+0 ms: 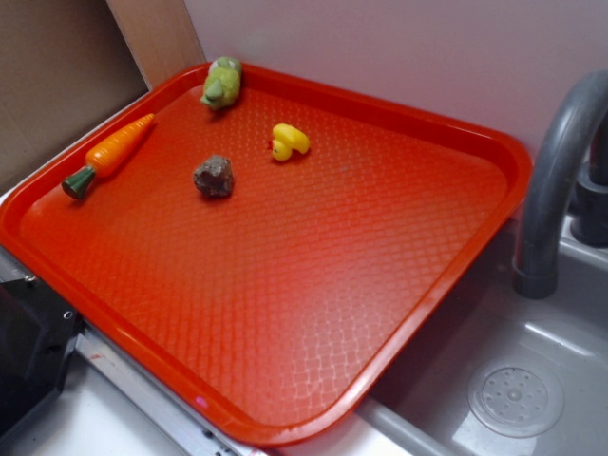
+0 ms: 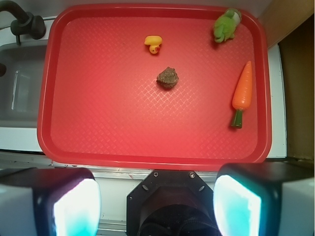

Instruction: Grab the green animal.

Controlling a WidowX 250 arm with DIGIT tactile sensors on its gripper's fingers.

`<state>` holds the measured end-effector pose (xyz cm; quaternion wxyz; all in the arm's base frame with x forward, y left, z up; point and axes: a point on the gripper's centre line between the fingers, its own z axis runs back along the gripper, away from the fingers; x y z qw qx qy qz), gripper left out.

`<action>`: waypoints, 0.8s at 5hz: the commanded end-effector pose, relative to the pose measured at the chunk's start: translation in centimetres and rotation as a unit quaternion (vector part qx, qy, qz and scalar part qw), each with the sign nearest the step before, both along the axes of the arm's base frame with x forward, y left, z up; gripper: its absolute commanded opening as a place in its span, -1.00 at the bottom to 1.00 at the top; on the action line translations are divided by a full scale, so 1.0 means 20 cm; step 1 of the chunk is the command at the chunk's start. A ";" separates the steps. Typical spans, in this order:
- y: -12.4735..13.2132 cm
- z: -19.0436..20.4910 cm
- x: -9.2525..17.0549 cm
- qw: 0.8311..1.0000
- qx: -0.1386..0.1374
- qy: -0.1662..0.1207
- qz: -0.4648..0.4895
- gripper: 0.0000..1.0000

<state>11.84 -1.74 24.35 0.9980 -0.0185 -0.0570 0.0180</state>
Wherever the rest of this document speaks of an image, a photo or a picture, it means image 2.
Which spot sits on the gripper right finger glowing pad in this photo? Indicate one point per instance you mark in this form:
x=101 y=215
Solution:
x=265 y=199

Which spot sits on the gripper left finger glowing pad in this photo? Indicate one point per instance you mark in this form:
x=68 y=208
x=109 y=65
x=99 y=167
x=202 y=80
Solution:
x=49 y=202

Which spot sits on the orange toy carrot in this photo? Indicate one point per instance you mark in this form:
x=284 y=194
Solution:
x=242 y=97

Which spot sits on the grey toy sink basin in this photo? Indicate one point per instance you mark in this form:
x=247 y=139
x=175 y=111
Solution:
x=21 y=84

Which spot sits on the red plastic tray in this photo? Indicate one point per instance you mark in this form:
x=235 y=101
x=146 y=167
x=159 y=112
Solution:
x=100 y=103

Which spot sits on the brown rock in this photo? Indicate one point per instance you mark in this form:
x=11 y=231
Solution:
x=168 y=78

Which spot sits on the dark toy faucet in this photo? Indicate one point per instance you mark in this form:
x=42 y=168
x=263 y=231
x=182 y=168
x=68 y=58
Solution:
x=25 y=23

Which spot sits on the green plush frog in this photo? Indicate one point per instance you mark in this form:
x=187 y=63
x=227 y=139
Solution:
x=225 y=26

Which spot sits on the yellow rubber duck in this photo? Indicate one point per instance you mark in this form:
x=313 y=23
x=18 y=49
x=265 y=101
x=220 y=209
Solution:
x=154 y=42

